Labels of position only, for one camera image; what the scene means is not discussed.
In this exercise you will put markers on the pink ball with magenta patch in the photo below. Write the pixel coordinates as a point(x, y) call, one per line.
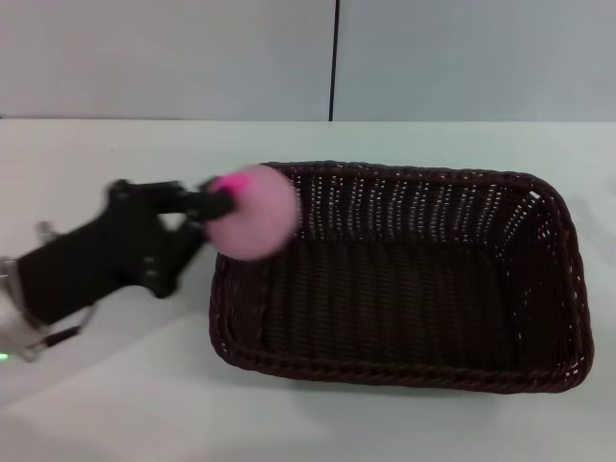
point(255, 226)

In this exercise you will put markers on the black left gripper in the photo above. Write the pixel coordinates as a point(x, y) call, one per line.
point(115, 245)

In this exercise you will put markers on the dark brown woven basket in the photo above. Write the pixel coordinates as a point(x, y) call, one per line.
point(399, 308)

